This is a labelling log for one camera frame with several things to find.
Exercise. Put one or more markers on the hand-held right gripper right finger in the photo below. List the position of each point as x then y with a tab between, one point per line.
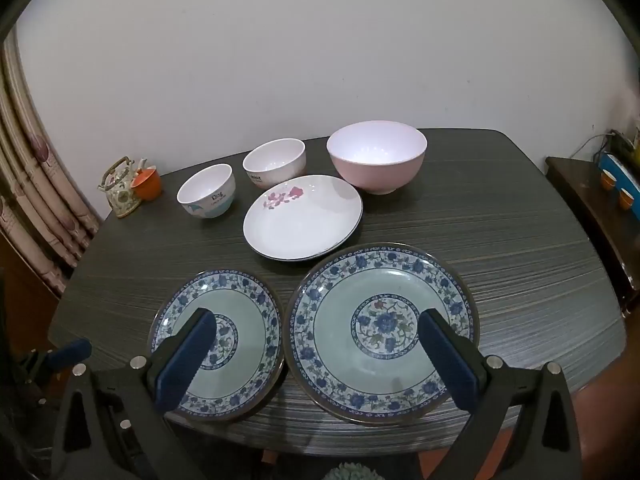
447	355

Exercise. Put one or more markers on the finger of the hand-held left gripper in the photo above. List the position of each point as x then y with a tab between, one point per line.
75	349

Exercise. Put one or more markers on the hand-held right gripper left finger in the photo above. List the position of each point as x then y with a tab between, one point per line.
185	360

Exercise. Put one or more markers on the small blue floral plate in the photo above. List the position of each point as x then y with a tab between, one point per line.
250	320

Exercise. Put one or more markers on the large blue floral plate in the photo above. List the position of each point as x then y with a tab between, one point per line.
340	350

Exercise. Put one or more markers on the white bowl with blue print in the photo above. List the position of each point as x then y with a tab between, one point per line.
206	190

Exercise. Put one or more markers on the white plate with pink flower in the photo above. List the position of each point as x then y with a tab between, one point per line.
300	225

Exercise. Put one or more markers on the pink bowl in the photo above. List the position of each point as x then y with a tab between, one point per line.
375	150

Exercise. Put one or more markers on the white bowl with grey print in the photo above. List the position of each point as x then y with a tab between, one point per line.
274	160

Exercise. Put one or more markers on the pale green round object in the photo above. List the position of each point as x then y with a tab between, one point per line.
346	472

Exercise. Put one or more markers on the floral ceramic teapot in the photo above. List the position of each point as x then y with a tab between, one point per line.
120	195

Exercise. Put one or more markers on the beige patterned curtain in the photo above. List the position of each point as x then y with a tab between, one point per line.
35	185

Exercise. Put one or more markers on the orange cup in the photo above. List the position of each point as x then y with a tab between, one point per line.
147	186

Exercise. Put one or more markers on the dark wooden side cabinet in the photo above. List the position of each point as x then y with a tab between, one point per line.
590	220

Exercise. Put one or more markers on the small orange teacup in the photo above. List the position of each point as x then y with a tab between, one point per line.
626	199
607	180

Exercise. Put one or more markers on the blue box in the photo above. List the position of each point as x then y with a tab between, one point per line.
617	172

